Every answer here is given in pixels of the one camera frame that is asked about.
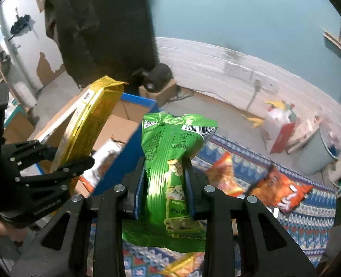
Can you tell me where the large orange chips bag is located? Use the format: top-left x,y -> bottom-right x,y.
247,165 -> 313,214

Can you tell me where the banana peel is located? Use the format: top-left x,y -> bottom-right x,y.
243,114 -> 264,129

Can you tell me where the yellow long snack pack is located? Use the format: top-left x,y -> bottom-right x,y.
160,252 -> 204,276
50,76 -> 126,172

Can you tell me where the wall socket row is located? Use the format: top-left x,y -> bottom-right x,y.
224,61 -> 278,92

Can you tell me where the light blue trash bin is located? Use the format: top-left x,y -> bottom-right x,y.
298,129 -> 338,175

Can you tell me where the black speaker on box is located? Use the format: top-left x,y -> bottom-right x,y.
132,63 -> 173,93

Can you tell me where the white shopping bag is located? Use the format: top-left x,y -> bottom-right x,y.
286,114 -> 321,154

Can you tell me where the patterned blue blanket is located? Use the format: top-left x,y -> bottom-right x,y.
89,133 -> 337,277

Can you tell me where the small cardboard box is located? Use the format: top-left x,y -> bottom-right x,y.
139,79 -> 177,108

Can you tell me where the beige plug and cable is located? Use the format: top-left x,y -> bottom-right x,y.
245,79 -> 262,113

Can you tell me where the red white paper bag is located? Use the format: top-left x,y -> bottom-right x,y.
261,103 -> 298,154

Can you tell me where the green snack bag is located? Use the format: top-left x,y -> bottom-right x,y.
122,112 -> 218,253

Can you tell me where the small orange snack bag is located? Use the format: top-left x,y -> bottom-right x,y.
206,152 -> 244,197

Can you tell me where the wooden window sill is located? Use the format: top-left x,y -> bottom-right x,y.
323,30 -> 341,51

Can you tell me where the person left hand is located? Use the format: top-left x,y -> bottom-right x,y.
0,221 -> 26,242

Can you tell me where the blue cardboard box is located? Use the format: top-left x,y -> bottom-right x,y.
28,87 -> 160,196

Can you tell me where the white orange chips bag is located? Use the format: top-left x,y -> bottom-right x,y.
80,139 -> 124,193

